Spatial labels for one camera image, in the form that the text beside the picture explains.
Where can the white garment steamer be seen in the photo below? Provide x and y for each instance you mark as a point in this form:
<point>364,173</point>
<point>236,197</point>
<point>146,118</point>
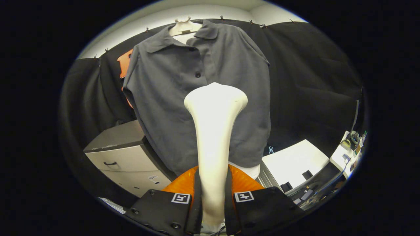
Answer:
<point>215,131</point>

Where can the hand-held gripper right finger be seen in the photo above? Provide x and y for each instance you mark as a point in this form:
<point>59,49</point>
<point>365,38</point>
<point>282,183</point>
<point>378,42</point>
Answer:
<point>262,209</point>

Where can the grey button-up shirt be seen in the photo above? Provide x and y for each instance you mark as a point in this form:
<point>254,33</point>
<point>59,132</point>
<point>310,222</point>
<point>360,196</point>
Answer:
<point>164,98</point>

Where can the white cabinet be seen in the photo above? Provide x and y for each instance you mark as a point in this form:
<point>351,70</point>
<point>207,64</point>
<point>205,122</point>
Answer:
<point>295,157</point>

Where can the white mannequin torso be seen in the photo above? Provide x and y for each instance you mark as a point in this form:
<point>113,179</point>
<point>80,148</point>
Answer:
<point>183,28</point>

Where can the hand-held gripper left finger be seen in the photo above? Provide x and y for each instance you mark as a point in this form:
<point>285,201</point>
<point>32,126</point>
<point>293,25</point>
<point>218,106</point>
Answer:
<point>164,209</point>

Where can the small black box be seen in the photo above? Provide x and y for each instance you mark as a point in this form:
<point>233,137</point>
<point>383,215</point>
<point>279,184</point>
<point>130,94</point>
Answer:
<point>286,186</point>
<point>307,174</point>

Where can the grey drawer cabinet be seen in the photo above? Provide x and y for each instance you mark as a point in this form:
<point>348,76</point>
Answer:
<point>124,160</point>

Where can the dark cluttered low table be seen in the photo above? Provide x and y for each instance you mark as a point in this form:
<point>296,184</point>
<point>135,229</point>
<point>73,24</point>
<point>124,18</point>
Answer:
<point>325,186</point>

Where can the white mesh object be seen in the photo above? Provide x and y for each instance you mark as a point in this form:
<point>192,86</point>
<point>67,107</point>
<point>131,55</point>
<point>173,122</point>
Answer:
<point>113,206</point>

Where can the white cluttered desk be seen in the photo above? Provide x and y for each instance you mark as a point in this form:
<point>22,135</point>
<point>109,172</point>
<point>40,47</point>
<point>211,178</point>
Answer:
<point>339,155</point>

